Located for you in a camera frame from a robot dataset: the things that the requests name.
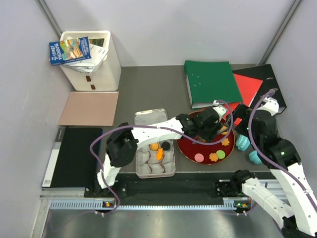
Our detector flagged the pink sandwich cookie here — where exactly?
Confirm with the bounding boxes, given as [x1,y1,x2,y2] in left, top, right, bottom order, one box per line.
[194,153,204,163]

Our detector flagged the silver tin lid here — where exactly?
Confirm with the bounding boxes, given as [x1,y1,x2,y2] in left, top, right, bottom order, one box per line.
[134,109,168,125]

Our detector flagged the blue paperback book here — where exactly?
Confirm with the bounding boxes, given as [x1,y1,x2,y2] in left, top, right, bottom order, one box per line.
[49,37,92,66]

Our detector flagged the white storage bin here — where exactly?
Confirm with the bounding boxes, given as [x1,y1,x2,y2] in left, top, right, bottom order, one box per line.
[60,30,121,91]

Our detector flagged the black sandwich cookie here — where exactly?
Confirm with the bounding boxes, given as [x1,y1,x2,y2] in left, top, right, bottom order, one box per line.
[161,141,171,151]

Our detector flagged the red round lacquer tray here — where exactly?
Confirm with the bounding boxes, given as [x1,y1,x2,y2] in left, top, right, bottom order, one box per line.
[176,130,235,165]

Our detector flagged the pink cookie tin box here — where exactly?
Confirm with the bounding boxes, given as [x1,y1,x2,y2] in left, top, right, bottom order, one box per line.
[136,140,176,179]

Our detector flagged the red folder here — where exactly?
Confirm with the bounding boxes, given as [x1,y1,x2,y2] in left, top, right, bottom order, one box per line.
[202,73,264,127]

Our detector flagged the green ring binder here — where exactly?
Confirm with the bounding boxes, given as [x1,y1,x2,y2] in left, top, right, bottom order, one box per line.
[184,60,242,109]

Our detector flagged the black ring binder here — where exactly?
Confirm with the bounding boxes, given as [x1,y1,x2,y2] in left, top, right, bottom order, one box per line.
[233,64,287,114]

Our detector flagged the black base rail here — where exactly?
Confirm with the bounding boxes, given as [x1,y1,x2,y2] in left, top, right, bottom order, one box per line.
[84,172,268,199]

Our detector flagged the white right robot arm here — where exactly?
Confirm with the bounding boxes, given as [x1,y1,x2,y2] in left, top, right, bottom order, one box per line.
[230,98,317,238]

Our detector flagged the grey cable duct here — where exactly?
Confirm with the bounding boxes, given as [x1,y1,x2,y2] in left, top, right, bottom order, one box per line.
[50,200,248,210]

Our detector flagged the pink notebook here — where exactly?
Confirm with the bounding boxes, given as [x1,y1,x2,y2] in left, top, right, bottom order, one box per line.
[58,92,119,126]

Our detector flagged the green macaron cookie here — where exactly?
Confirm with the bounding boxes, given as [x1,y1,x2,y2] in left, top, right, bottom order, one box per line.
[216,150,226,160]

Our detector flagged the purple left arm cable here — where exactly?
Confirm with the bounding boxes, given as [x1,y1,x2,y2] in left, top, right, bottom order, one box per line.
[89,100,235,214]

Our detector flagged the orange flower cookie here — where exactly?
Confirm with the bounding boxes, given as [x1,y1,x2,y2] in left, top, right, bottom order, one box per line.
[221,138,230,146]
[209,153,218,162]

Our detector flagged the light blue cat headphones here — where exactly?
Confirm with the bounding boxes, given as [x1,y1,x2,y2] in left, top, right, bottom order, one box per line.
[234,133,265,166]

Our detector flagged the black notebook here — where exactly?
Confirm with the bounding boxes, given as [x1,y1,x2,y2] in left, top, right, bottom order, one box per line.
[42,127,103,188]

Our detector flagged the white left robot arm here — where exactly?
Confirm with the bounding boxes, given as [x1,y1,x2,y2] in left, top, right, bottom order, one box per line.
[95,105,227,197]

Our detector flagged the white papers in bin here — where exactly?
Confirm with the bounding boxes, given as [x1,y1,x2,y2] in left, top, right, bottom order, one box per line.
[63,38,108,74]

